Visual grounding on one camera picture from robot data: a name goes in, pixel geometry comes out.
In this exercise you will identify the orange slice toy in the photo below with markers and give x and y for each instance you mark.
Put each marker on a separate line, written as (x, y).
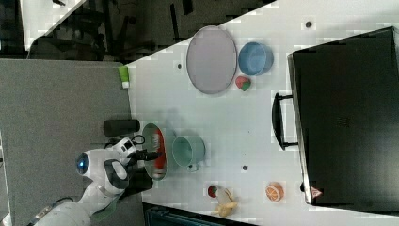
(274, 192)

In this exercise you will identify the red green toy strawberry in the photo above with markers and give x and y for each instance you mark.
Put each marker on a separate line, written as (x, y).
(243, 83)

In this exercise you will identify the green mug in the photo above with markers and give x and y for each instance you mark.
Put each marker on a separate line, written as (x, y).
(188, 152)

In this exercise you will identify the black round container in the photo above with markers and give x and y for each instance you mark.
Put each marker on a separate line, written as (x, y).
(114, 128)

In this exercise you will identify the green white bottle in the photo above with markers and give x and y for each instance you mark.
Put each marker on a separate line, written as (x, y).
(124, 76)

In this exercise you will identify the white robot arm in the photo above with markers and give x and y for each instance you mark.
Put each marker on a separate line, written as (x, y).
(112, 177)

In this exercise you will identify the grey round plate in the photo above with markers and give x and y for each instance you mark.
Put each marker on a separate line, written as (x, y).
(211, 60)

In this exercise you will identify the blue bowl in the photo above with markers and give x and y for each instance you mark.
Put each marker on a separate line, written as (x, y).
(255, 59)

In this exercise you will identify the green flat tool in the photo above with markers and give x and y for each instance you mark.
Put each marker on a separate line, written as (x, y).
(108, 207)

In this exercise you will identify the small red toy strawberry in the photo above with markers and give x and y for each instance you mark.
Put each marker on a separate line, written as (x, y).
(212, 191)

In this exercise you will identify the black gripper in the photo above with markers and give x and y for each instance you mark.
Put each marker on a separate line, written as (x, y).
(142, 155)

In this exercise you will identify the red ketchup bottle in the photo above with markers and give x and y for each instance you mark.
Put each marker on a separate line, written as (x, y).
(159, 146)

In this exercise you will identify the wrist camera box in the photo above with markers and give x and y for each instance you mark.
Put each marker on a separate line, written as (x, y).
(124, 147)

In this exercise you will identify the green plastic strainer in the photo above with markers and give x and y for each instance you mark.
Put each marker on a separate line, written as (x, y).
(169, 136)

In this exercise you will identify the black cylinder cup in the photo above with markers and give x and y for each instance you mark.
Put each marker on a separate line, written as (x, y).
(139, 181)

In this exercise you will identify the peeled banana toy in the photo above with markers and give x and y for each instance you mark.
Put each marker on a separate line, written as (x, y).
(226, 203)

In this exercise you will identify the blue metal rail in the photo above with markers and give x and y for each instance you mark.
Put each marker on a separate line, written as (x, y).
(156, 215)

